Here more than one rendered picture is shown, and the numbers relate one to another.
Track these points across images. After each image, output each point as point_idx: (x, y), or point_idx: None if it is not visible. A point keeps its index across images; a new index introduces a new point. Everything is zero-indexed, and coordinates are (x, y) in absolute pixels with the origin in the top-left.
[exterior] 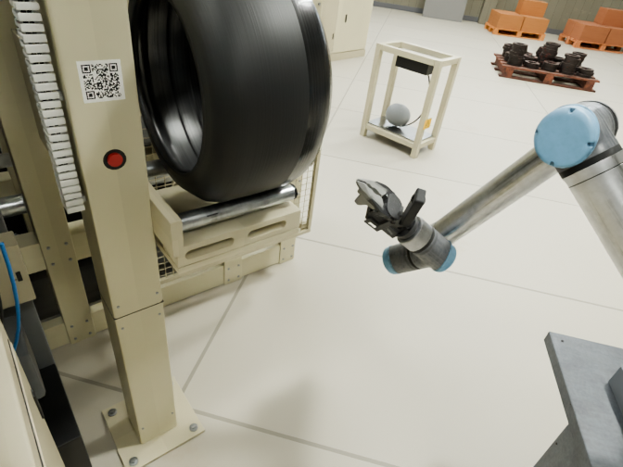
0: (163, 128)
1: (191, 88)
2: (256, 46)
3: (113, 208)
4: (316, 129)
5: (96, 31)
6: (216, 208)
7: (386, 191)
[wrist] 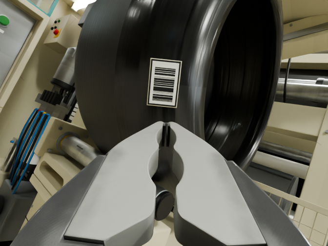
0: None
1: (222, 143)
2: None
3: (76, 124)
4: (140, 6)
5: None
6: (87, 146)
7: (249, 243)
